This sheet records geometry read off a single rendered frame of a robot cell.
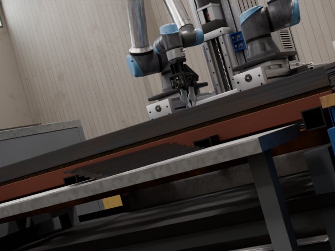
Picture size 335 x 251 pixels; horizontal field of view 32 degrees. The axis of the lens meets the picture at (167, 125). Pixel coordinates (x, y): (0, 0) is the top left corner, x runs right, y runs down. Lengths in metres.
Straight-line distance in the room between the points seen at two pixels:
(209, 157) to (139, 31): 1.68
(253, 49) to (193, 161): 1.47
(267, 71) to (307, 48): 7.97
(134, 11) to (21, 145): 0.81
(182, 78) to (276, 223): 1.24
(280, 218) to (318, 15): 9.21
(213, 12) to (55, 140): 1.00
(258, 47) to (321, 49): 7.78
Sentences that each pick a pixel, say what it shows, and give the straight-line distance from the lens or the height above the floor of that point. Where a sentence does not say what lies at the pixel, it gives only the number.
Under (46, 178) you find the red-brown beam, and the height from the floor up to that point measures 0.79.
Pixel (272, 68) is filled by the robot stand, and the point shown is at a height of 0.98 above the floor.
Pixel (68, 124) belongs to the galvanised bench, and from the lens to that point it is 3.08.
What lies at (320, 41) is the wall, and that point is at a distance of 10.38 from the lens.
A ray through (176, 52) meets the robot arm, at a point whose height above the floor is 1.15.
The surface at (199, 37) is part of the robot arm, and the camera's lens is 2.60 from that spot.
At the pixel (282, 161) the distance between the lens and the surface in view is 2.30.
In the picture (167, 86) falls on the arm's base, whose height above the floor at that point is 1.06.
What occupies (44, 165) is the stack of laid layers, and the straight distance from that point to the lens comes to 1.85.
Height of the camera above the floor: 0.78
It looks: 2 degrees up
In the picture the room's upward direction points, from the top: 16 degrees counter-clockwise
